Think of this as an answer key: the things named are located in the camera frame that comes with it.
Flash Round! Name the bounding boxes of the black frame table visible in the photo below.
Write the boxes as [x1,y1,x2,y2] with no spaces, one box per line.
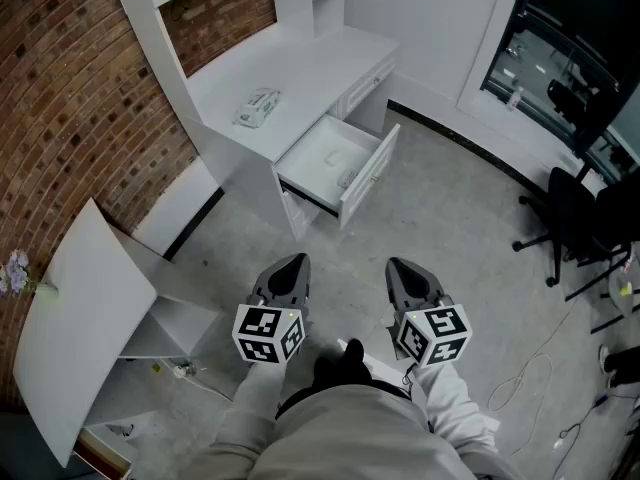
[564,241,640,335]

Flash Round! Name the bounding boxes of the white drawer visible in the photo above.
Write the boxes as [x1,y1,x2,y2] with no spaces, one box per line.
[272,112,402,232]
[335,50,399,119]

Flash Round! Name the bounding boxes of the clear plastic bag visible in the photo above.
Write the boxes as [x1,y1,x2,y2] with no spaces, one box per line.
[607,267,640,319]

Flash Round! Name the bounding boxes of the white cable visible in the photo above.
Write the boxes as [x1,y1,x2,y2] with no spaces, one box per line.
[487,292,594,414]

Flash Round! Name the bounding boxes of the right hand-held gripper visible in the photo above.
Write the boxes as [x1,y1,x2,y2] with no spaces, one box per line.
[384,257,474,368]

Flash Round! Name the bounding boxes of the black office chair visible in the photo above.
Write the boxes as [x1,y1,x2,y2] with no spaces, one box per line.
[512,166,640,289]

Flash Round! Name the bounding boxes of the white cabinet panel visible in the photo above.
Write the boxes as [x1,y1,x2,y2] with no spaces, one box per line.
[12,197,159,469]

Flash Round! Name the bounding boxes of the person's right forearm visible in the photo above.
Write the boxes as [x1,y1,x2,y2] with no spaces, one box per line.
[407,360,506,474]

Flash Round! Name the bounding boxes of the purple flowers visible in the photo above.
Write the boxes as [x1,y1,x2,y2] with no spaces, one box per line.
[0,248,32,297]

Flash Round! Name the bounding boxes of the thin grey cable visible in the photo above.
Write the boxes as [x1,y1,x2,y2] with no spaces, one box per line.
[509,392,640,457]

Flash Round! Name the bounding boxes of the white green wet wipes pack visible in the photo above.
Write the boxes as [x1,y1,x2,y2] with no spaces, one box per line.
[232,87,282,129]

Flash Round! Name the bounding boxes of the white closed drawer front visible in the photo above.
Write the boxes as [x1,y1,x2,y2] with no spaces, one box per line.
[335,50,399,119]

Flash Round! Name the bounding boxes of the red edged box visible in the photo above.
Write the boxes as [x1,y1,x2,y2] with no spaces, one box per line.
[74,425,135,477]

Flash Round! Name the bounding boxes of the person's legs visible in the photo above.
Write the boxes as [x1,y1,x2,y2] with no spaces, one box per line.
[274,337,416,419]

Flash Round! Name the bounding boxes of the white open cabinet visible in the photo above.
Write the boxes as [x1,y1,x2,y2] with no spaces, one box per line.
[107,225,224,359]

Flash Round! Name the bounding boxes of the person's left forearm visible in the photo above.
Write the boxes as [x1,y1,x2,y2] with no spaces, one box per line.
[182,360,289,480]

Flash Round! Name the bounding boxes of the person's torso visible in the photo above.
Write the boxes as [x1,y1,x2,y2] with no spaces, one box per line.
[249,382,526,480]

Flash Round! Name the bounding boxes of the white desk with hutch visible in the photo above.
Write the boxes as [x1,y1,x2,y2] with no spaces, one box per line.
[108,0,401,242]

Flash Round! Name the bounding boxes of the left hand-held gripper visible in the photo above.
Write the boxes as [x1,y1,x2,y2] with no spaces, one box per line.
[231,252,312,366]

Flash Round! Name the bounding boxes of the dark framed window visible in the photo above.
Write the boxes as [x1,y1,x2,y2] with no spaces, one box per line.
[478,0,640,174]

